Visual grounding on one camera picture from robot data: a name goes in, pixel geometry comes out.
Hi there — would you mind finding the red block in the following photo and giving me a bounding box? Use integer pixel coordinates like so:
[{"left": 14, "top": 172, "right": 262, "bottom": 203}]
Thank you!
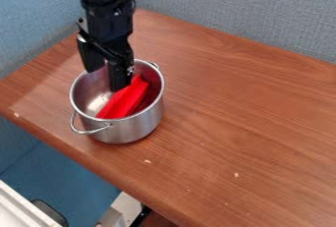
[{"left": 96, "top": 75, "right": 148, "bottom": 119}]

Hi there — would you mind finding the stainless steel pot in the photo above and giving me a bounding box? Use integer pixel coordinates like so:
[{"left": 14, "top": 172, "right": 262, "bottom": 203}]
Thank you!
[{"left": 68, "top": 59, "right": 165, "bottom": 144}]

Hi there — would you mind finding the table leg frame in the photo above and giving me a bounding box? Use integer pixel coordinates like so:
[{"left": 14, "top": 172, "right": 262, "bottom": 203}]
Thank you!
[{"left": 96, "top": 191, "right": 176, "bottom": 227}]

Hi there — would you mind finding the dark chair part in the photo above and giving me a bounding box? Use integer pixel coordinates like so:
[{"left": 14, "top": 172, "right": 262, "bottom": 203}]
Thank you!
[{"left": 32, "top": 199, "right": 68, "bottom": 227}]

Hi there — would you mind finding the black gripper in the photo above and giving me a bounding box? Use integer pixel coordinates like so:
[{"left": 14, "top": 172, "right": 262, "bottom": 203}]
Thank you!
[{"left": 77, "top": 0, "right": 133, "bottom": 92}]

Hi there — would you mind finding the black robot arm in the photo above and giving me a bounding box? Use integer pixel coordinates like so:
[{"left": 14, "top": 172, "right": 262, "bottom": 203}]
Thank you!
[{"left": 76, "top": 0, "right": 134, "bottom": 92}]

